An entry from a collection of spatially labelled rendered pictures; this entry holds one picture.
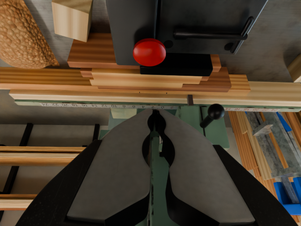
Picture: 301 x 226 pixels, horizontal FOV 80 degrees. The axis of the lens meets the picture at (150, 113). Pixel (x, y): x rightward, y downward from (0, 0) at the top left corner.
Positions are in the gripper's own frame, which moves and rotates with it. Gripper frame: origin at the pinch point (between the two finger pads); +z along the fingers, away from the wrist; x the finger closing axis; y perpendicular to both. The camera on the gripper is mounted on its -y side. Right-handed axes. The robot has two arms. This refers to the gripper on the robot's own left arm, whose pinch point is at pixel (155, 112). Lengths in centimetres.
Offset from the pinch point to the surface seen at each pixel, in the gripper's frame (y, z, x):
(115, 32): -4.1, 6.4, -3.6
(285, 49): -0.9, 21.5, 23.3
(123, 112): 31, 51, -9
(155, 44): -3.5, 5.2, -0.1
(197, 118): 7.8, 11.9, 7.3
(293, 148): 48, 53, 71
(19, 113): 131, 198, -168
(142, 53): -2.7, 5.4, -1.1
